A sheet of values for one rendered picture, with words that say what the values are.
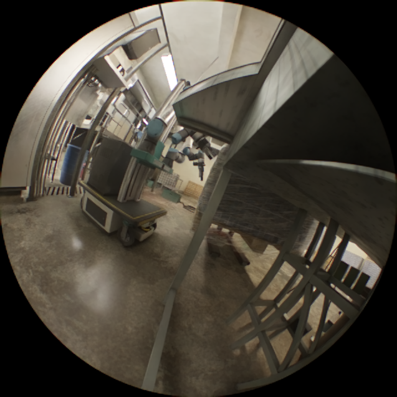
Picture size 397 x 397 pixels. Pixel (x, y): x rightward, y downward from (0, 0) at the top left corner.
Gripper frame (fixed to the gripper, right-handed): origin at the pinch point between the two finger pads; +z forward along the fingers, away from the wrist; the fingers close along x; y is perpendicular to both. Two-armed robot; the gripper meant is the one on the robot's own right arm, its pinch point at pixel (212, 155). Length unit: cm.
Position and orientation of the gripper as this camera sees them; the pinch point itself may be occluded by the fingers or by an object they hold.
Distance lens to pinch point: 92.9
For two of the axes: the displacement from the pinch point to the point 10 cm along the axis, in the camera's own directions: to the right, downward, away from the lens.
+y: -7.9, 6.1, 0.0
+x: 1.1, 1.4, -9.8
